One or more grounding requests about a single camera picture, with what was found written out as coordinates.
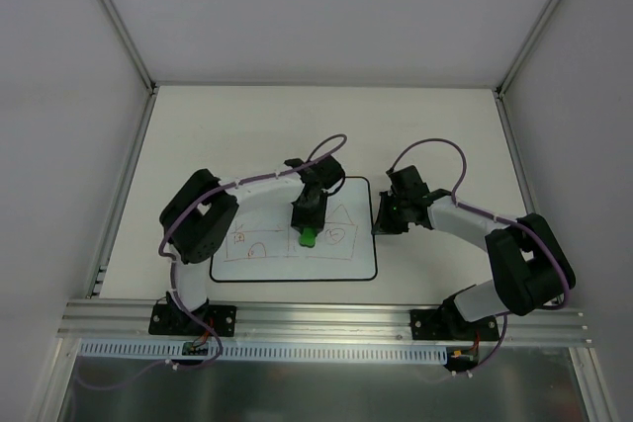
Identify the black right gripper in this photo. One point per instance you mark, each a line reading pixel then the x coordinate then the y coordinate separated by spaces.
pixel 387 214

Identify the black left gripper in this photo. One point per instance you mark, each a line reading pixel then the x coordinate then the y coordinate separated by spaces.
pixel 308 217

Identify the green whiteboard eraser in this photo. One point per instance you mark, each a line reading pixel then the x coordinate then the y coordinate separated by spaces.
pixel 308 237

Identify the white whiteboard black frame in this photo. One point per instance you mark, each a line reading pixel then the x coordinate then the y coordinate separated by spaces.
pixel 261 245

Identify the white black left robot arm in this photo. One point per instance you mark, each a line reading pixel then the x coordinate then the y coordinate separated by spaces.
pixel 197 220

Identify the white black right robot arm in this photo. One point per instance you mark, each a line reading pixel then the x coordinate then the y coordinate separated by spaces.
pixel 529 267

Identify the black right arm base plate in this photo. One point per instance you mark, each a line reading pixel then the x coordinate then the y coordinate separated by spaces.
pixel 440 324

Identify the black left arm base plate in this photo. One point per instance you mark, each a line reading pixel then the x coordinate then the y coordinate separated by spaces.
pixel 168 320

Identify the white slotted cable duct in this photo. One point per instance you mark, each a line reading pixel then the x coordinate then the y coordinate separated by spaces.
pixel 265 352

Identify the aluminium mounting rail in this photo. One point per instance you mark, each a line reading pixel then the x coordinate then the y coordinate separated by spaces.
pixel 314 322

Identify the aluminium corner post right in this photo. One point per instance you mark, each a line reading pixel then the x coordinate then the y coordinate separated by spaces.
pixel 530 42

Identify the aluminium corner post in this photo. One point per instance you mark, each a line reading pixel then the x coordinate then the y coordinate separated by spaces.
pixel 530 42
pixel 122 32

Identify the aluminium corner post left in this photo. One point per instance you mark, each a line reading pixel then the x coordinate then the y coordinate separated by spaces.
pixel 122 32

